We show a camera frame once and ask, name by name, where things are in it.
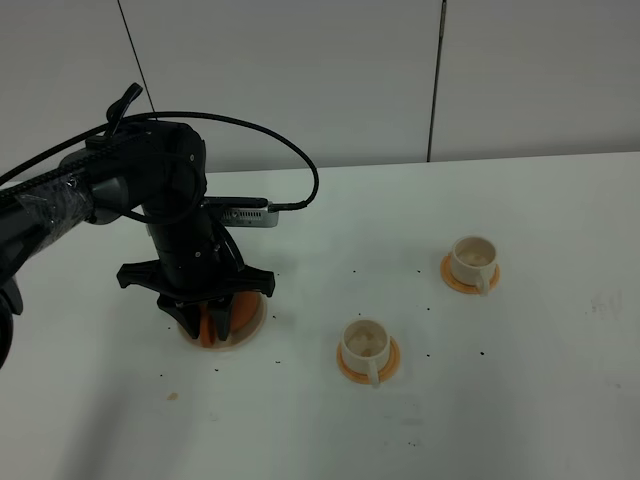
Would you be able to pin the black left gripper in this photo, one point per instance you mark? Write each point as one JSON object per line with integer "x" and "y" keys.
{"x": 198, "y": 261}

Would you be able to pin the brown clay teapot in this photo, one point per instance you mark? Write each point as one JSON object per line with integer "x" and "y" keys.
{"x": 230, "y": 322}

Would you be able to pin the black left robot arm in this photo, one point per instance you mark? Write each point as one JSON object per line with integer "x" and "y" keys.
{"x": 152, "y": 172}

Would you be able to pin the beige teapot tray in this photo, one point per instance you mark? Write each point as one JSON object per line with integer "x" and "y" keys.
{"x": 248, "y": 315}

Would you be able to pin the white near teacup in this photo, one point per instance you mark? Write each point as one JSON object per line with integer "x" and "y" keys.
{"x": 365, "y": 337}

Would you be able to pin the white teacup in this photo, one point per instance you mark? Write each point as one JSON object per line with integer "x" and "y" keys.
{"x": 474, "y": 259}
{"x": 365, "y": 337}

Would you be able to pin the orange near saucer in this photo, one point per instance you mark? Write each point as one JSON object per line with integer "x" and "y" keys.
{"x": 369, "y": 370}

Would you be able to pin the orange saucer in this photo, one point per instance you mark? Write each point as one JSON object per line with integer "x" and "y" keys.
{"x": 369, "y": 370}
{"x": 455, "y": 284}

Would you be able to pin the orange far saucer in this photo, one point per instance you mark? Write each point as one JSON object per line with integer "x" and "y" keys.
{"x": 455, "y": 284}

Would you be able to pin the white far teacup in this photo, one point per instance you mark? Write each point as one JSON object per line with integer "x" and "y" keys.
{"x": 474, "y": 259}

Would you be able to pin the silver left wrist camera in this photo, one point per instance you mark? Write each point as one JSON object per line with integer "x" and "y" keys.
{"x": 243, "y": 212}

